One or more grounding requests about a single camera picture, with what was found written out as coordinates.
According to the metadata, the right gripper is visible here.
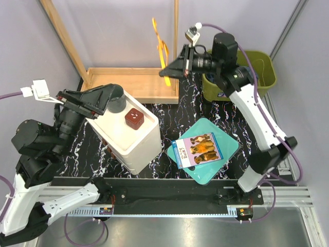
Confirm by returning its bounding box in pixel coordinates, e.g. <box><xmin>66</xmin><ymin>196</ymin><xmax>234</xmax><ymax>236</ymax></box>
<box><xmin>159</xmin><ymin>45</ymin><xmax>222</xmax><ymax>81</ymax></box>

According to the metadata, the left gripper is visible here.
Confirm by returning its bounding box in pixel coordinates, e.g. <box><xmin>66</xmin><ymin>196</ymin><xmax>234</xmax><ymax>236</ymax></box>
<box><xmin>53</xmin><ymin>82</ymin><xmax>116</xmax><ymax>154</ymax></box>

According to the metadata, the yellow plastic hanger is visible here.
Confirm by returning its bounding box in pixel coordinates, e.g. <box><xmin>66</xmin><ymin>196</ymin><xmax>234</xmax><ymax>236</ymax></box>
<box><xmin>151</xmin><ymin>17</ymin><xmax>172</xmax><ymax>87</ymax></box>

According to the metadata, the blue tank top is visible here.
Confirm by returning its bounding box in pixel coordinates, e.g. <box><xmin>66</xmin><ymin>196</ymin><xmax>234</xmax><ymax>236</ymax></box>
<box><xmin>205</xmin><ymin>66</ymin><xmax>259</xmax><ymax>83</ymax></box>

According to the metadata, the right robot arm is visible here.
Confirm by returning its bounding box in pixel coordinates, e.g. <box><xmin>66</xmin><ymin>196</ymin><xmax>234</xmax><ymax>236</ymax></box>
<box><xmin>159</xmin><ymin>32</ymin><xmax>297</xmax><ymax>204</ymax></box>

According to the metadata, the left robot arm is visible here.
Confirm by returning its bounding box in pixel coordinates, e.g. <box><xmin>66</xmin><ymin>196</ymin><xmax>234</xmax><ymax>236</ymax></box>
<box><xmin>1</xmin><ymin>84</ymin><xmax>122</xmax><ymax>246</ymax></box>

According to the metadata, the dark green mug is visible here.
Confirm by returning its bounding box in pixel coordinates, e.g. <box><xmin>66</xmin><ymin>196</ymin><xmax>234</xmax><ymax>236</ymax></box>
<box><xmin>107</xmin><ymin>84</ymin><xmax>126</xmax><ymax>113</ymax></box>

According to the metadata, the wooden clothes rack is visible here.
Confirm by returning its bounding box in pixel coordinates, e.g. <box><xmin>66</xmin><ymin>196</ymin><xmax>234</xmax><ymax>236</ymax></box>
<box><xmin>40</xmin><ymin>1</ymin><xmax>179</xmax><ymax>104</ymax></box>

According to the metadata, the red cube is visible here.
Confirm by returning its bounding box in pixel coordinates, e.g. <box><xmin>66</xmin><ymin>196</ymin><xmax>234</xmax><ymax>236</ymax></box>
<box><xmin>124</xmin><ymin>108</ymin><xmax>144</xmax><ymax>130</ymax></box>

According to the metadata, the white foam box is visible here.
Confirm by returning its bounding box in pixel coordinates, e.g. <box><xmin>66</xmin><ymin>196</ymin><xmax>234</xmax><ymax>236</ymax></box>
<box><xmin>87</xmin><ymin>92</ymin><xmax>162</xmax><ymax>175</ymax></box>

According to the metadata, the black marble mat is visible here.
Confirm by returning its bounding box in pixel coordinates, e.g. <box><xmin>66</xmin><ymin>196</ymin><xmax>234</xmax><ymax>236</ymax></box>
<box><xmin>57</xmin><ymin>75</ymin><xmax>258</xmax><ymax>179</ymax></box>

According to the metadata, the dog picture book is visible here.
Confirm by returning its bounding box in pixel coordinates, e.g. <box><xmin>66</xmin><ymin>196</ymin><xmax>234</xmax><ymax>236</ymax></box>
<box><xmin>172</xmin><ymin>132</ymin><xmax>224</xmax><ymax>169</ymax></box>

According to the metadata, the green plastic basket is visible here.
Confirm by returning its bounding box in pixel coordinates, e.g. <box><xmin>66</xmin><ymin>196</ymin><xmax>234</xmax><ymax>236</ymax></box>
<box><xmin>202</xmin><ymin>50</ymin><xmax>277</xmax><ymax>102</ymax></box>

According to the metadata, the teal cutting board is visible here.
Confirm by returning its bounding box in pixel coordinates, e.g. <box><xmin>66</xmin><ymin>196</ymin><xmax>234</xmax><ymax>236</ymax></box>
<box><xmin>166</xmin><ymin>117</ymin><xmax>240</xmax><ymax>185</ymax></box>

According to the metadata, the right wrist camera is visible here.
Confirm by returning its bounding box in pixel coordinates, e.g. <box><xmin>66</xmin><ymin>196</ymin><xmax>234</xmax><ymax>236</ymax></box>
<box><xmin>185</xmin><ymin>22</ymin><xmax>203</xmax><ymax>47</ymax></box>

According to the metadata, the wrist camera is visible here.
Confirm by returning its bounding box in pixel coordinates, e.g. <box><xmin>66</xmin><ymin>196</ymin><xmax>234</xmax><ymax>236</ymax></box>
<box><xmin>20</xmin><ymin>79</ymin><xmax>64</xmax><ymax>104</ymax></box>
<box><xmin>185</xmin><ymin>22</ymin><xmax>203</xmax><ymax>47</ymax></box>

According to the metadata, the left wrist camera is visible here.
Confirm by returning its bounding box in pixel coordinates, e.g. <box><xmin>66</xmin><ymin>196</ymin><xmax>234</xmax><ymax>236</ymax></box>
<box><xmin>20</xmin><ymin>79</ymin><xmax>64</xmax><ymax>104</ymax></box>

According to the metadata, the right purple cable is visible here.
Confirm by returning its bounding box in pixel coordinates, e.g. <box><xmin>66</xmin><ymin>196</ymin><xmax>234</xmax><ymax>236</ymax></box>
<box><xmin>202</xmin><ymin>23</ymin><xmax>304</xmax><ymax>223</ymax></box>

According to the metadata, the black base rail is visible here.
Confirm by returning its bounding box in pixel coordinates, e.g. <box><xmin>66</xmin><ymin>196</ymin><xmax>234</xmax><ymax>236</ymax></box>
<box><xmin>88</xmin><ymin>178</ymin><xmax>264</xmax><ymax>217</ymax></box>

